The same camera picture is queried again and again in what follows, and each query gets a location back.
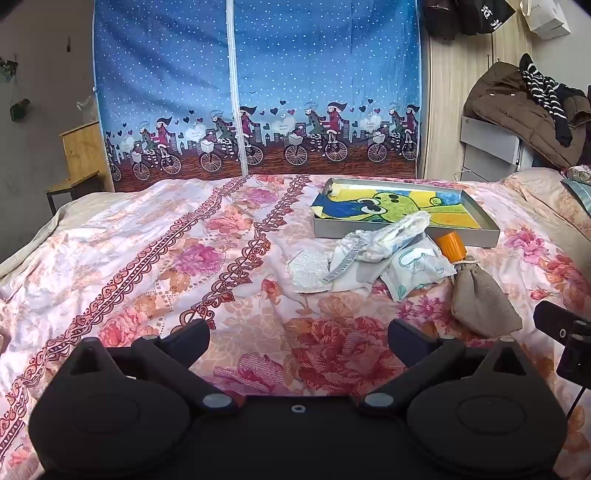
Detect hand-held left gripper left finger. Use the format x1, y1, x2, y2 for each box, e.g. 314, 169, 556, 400
58, 319, 241, 416

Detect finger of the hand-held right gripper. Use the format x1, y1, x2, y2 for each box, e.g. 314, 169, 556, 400
533, 301, 591, 344

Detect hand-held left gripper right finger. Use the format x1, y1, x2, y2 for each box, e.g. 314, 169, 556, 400
360, 319, 539, 415

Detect white printed soft packet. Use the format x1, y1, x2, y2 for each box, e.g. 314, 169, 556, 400
379, 235, 458, 303

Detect white cloth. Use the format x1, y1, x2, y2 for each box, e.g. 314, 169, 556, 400
339, 213, 430, 264

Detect orange plastic cup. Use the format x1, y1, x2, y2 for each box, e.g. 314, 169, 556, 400
434, 232, 468, 261

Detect grey shallow cardboard box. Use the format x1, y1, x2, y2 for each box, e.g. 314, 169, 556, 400
313, 176, 502, 250

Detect pink floral bed quilt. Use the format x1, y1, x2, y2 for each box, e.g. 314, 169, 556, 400
0, 173, 591, 480

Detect beige bed cover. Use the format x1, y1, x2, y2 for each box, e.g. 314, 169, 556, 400
501, 168, 591, 287

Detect blue-grey pillow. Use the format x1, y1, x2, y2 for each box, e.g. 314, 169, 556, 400
561, 179, 591, 214

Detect white cabinet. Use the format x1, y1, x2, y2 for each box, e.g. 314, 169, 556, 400
459, 115, 534, 183

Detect dark-framed wooden stool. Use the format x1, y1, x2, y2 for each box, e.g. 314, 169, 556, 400
45, 171, 100, 215

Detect wooden cabinet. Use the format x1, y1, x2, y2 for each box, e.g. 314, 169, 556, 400
60, 121, 114, 192

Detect brown padded jacket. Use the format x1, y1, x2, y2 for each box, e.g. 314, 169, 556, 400
464, 60, 591, 169

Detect black white striped garment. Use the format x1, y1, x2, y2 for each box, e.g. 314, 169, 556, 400
519, 53, 573, 144

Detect white plastic bag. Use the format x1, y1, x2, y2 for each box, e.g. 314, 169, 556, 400
76, 95, 100, 125

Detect blue printed fabric wardrobe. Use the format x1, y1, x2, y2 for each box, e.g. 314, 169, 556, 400
92, 0, 423, 192

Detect light wooden wardrobe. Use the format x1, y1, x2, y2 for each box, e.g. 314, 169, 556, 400
418, 0, 536, 183

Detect white paper bag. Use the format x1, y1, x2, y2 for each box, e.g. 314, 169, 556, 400
519, 0, 573, 40

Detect black hanging bags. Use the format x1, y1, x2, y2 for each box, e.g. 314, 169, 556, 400
422, 0, 515, 38

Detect black cable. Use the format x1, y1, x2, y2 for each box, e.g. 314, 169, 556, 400
566, 376, 585, 418

